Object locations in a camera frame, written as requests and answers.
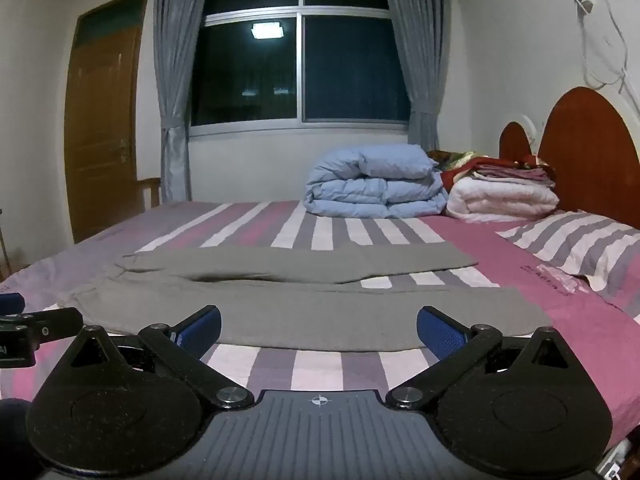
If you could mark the brown wooden headboard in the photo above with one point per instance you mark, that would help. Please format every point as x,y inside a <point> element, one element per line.
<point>590,160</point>

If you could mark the white folded blanket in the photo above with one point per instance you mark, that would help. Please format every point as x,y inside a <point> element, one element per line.
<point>500,202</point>

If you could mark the bed with striped sheet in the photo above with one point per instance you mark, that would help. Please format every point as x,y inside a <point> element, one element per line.
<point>475,250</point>

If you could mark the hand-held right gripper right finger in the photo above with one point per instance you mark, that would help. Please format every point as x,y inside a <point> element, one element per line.
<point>440,335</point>

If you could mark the grey pants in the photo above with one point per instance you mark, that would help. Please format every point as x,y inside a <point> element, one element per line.
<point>300,310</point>

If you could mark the stack of red folded clothes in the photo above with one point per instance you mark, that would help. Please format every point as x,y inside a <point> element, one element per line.
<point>452,170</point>

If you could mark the grey curtain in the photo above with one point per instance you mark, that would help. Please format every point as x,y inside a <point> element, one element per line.
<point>172,110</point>
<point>420,60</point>

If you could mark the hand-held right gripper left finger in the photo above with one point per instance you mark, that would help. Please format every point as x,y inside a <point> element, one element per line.
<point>200,332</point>

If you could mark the wooden chair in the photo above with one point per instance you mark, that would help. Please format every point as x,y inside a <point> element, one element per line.
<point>150,182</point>

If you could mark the sliding glass window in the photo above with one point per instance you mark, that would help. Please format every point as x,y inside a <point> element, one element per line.
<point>250,85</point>

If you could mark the brown wooden door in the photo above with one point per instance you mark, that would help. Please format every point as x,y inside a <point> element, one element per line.
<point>100,135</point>

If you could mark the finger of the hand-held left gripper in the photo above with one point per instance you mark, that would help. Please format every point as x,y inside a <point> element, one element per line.
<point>11,303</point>
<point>55,324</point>

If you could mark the light blue folded duvet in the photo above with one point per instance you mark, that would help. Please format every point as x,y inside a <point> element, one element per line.
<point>375,190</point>

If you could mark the pink folded cloth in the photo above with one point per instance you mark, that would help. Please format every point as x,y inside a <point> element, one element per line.
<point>515,175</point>

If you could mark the striped pillow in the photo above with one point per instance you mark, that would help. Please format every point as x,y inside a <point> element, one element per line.
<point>575,245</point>

